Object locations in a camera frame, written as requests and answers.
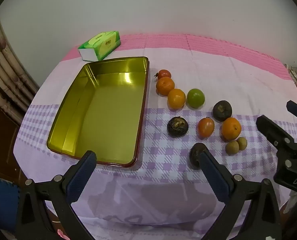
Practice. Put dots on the orange mandarin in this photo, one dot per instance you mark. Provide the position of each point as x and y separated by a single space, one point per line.
176 99
231 128
165 85

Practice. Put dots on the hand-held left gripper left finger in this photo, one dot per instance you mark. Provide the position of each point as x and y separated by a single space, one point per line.
81 177

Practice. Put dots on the beige patterned curtain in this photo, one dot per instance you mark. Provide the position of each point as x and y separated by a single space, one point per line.
3 62

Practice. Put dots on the dark brown round fruit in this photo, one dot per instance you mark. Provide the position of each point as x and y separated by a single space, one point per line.
194 155
177 126
222 110

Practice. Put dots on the blue foam mat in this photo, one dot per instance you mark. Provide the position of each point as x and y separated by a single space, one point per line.
1 197

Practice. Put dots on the green lime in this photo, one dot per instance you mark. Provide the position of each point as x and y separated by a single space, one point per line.
195 98

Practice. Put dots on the tan longan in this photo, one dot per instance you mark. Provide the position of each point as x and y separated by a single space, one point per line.
232 148
242 143

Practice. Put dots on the green tissue box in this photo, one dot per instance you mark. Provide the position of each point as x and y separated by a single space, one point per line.
101 42

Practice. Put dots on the dark wooden cabinet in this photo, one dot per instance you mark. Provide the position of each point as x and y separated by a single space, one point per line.
1 135

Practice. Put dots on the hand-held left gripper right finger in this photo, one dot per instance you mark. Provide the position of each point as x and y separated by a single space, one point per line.
213 177

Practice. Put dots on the gold rectangular tin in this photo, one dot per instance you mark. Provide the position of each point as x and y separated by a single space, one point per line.
106 110

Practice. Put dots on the red-orange persimmon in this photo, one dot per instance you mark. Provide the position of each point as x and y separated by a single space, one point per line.
206 127

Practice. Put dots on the pink purple checked tablecloth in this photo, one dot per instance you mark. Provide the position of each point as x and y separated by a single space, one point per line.
213 62

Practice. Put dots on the small red tomato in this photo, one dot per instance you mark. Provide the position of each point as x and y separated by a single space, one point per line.
164 73

